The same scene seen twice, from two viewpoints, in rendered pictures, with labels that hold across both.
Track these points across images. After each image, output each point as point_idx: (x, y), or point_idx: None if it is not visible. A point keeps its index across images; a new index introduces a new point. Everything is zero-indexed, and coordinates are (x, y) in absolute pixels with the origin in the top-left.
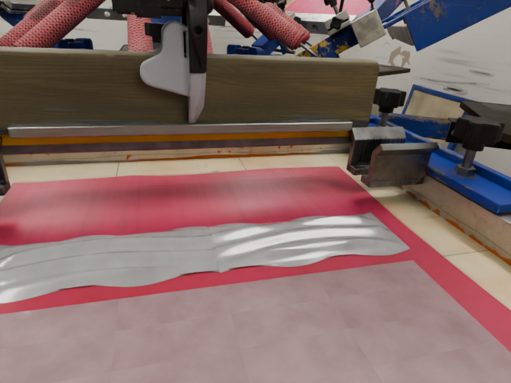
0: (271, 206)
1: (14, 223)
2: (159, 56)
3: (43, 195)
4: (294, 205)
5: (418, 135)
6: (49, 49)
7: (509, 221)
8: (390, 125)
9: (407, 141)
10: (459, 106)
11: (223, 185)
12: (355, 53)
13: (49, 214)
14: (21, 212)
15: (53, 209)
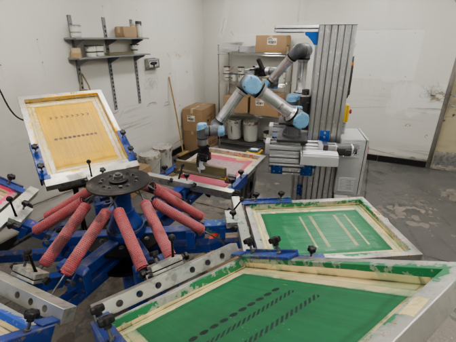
0: (196, 177)
1: (225, 183)
2: (206, 163)
3: (220, 186)
4: (193, 176)
5: (166, 169)
6: (216, 166)
7: None
8: (163, 172)
9: (167, 170)
10: (62, 191)
11: (197, 181)
12: None
13: (221, 183)
14: (224, 184)
15: (220, 184)
